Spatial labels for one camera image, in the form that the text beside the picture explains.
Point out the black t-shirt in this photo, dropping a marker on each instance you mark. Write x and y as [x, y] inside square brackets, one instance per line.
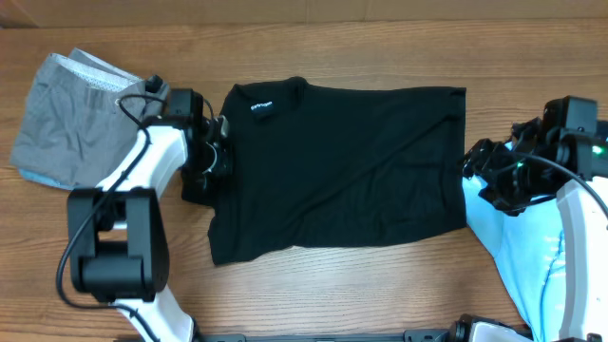
[315, 166]

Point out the light blue t-shirt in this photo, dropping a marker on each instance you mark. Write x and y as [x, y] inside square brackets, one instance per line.
[522, 247]

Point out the grey folded shorts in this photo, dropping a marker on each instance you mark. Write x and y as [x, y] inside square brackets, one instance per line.
[80, 118]

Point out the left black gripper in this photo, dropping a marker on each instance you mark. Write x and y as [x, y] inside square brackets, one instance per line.
[225, 166]

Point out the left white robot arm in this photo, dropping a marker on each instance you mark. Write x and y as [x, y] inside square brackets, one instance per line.
[117, 250]

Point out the light blue cloth under shorts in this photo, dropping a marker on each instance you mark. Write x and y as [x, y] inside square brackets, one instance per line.
[41, 179]

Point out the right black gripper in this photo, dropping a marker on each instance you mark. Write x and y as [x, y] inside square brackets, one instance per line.
[481, 161]

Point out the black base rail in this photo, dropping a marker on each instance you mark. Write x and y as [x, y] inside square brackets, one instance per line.
[432, 335]

